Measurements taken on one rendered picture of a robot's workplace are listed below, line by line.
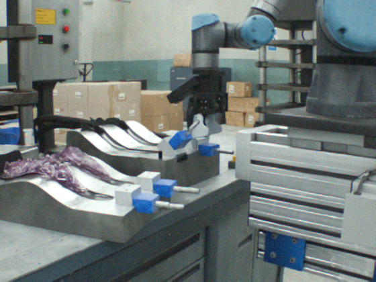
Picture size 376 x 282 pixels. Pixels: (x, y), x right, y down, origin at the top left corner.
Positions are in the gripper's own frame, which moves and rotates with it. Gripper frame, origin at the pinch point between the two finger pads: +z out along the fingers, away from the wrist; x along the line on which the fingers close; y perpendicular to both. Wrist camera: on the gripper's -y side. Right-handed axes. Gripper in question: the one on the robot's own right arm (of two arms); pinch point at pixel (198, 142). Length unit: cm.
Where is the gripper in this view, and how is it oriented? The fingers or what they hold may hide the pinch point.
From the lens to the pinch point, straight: 116.3
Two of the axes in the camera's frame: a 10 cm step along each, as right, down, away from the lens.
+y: 8.3, 1.0, -5.5
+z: 0.0, 9.8, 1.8
